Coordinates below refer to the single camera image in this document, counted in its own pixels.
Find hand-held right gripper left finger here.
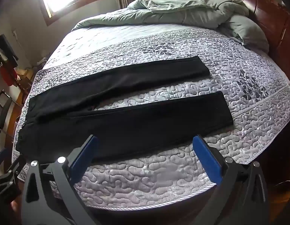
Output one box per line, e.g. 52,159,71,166
21,135,103,225

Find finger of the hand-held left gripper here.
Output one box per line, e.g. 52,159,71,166
0,157,26,201

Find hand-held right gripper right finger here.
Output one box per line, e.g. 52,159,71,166
192,135,270,225

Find black pants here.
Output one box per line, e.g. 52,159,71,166
16,56,234,163

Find grey quilted bedspread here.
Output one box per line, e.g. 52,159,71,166
18,23,290,212

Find black mesh office chair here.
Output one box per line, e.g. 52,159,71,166
0,89,13,135

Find cardboard box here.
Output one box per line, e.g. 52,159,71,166
16,66,35,83

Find red garment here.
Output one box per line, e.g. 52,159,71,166
1,66,16,86

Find wooden coat rack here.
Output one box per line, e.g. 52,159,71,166
0,34,22,88

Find green pillow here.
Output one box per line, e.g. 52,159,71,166
219,14,270,53

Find black garment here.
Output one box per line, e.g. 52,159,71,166
0,34,19,62

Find green duvet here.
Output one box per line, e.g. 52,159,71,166
71,0,251,32

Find wooden headboard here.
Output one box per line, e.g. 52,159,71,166
198,0,290,81

